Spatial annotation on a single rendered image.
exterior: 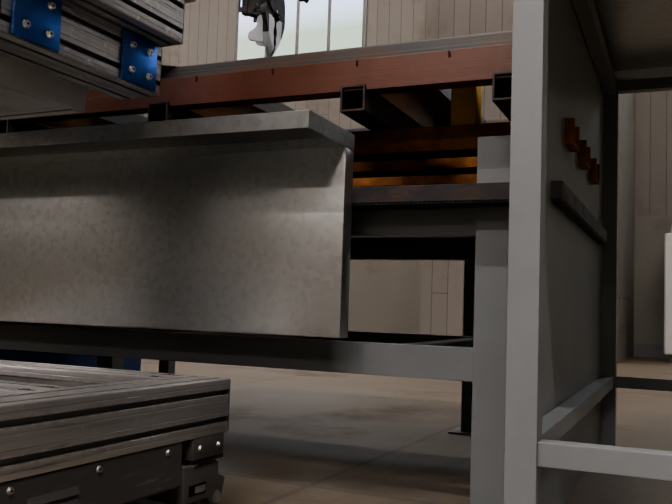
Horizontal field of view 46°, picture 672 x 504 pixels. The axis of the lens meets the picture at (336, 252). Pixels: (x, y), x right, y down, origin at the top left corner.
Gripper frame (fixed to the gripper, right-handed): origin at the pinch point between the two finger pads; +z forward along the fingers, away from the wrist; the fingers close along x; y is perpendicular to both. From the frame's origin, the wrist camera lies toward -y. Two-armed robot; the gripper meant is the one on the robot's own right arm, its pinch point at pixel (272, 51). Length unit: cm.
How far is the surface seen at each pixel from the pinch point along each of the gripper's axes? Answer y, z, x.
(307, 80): -17.1, 12.6, 16.5
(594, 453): -74, 73, 50
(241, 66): 0.5, 6.9, 12.2
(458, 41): -45.8, 6.5, 12.1
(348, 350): -25, 65, 11
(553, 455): -70, 74, 50
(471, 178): -36, 23, -40
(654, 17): -78, -13, -40
